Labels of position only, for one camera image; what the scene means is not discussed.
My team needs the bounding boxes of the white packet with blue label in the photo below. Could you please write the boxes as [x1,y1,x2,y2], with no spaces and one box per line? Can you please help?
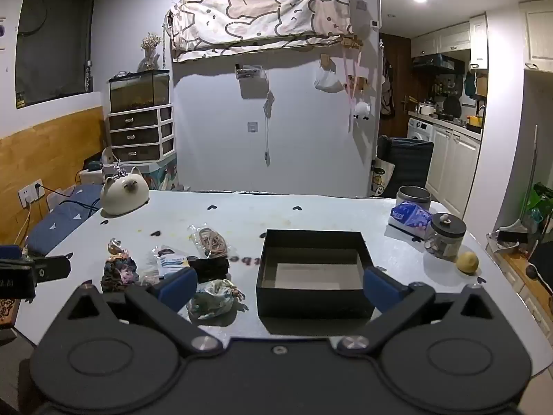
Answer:
[156,255,191,278]

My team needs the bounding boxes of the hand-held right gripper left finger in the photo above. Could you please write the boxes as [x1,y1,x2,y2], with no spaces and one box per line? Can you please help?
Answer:
[57,266,224,358]

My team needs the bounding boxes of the black cardboard box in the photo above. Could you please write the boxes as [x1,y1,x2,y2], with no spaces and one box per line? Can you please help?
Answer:
[256,229,376,336]

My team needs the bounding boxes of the white ceramic cat figure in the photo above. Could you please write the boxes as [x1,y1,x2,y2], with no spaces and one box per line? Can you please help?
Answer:
[100,167,151,217]

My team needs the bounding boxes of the multicolour crochet scrunchie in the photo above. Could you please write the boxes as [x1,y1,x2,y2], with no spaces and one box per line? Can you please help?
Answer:
[101,254,139,293]

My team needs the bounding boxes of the colourful printed cloth cover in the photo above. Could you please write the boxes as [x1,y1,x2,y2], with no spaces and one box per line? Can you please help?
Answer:
[148,161,179,191]

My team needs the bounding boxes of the white washing machine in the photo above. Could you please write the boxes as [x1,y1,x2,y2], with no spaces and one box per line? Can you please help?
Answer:
[407,117,434,143]

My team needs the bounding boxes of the glass fish tank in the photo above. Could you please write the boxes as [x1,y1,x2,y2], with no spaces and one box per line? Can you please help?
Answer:
[108,68,172,113]

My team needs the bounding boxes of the glass jar with lid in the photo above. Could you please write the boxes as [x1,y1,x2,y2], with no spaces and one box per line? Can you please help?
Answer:
[423,212,468,260]

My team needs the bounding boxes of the clear bag of dark cord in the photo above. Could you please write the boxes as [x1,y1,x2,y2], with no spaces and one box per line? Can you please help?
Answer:
[150,245,185,264]

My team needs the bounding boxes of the dark window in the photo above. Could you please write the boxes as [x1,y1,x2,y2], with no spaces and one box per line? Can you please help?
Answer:
[15,0,96,110]

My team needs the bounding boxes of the black pouch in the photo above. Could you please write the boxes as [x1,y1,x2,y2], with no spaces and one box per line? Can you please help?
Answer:
[188,257,230,285]

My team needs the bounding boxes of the round metal tin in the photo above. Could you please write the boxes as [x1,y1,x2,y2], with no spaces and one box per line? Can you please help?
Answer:
[396,185,432,211]

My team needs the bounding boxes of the copper ribbon hair clip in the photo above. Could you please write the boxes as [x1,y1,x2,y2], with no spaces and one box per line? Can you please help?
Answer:
[107,237,131,257]

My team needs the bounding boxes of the white wall socket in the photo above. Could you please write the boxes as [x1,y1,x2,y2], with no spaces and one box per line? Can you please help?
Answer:
[18,177,46,203]

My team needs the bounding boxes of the cat print blanket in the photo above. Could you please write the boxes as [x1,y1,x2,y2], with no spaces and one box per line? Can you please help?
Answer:
[166,0,354,63]

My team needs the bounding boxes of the white drawer unit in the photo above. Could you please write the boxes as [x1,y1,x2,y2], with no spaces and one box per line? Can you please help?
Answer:
[106,104,176,164]

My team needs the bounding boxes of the dried flowers in vase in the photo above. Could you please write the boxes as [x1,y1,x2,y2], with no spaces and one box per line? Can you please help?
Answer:
[140,32,163,71]

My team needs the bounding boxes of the small silver ornament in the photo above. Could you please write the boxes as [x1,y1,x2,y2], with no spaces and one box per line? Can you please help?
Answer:
[103,159,127,179]

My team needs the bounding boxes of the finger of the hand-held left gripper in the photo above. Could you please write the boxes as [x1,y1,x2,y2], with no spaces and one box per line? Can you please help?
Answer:
[32,255,72,285]

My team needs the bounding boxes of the clear bag of tan cord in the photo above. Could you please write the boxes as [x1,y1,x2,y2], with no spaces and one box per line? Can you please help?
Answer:
[187,223,232,261]

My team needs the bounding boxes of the white hanging bag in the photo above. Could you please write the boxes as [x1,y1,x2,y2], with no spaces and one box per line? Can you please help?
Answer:
[313,65,345,93]

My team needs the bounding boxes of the blue patterned cushion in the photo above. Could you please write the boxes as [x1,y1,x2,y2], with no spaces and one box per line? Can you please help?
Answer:
[25,183,105,254]

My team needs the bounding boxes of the blue tissue pack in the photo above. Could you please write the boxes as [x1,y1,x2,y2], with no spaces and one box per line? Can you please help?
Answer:
[387,201,433,239]

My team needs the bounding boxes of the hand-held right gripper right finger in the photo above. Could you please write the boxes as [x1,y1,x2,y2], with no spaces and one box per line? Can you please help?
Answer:
[337,266,504,358]

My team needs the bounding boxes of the yellow lemon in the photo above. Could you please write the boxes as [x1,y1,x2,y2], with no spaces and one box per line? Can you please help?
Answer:
[455,251,480,274]

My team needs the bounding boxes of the black range hood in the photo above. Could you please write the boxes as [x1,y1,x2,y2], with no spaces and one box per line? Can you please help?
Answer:
[412,53,466,73]

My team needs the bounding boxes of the beige power cable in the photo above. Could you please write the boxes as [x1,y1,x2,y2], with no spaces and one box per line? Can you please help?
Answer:
[16,198,34,248]

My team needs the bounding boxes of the printed tote bag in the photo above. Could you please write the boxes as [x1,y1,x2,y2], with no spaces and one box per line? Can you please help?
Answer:
[369,158,395,198]

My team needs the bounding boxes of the dark fabric chair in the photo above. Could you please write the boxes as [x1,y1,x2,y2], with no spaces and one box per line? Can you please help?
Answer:
[377,136,434,198]

